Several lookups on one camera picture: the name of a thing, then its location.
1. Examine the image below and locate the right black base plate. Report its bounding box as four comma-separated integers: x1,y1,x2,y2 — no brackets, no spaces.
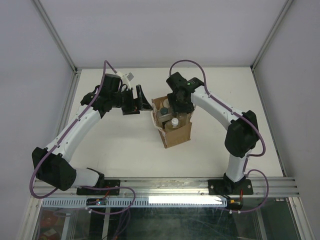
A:
207,178,254,196

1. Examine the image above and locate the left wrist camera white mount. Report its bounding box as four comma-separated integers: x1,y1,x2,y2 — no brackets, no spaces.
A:
116,71,134,89

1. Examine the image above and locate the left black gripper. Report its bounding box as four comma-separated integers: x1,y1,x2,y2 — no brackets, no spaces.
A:
111,85,153,115

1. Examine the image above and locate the clear bottle white cap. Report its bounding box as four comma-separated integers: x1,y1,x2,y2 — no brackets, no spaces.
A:
164,117,182,132

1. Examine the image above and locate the aluminium rail frame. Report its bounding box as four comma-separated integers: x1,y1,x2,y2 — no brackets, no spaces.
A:
31,176,300,201

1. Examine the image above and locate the right aluminium corner post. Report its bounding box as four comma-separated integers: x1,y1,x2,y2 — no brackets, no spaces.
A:
250,0,294,73

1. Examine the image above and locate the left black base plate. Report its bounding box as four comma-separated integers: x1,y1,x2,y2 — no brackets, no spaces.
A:
76,179,121,197

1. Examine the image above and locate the white cream jar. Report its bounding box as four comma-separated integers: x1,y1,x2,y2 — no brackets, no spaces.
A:
162,98,170,108

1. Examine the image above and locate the left aluminium corner post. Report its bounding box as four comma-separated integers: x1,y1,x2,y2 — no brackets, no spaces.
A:
31,0,78,74

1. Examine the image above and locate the brown canvas tote bag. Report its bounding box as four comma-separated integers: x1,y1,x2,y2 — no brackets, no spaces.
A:
151,96,192,149

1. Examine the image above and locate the aluminium corner post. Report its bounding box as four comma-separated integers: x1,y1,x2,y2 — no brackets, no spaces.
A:
250,0,294,73
31,0,78,74

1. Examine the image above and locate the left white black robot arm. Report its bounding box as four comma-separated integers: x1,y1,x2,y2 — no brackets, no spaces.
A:
31,74,153,195

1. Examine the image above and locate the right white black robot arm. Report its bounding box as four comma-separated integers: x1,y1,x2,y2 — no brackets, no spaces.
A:
166,72,259,195

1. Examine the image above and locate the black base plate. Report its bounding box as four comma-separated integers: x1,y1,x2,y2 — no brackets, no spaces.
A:
207,178,254,196
76,179,121,197

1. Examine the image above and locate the grey slotted cable duct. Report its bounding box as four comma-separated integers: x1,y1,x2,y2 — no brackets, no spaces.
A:
42,195,227,208

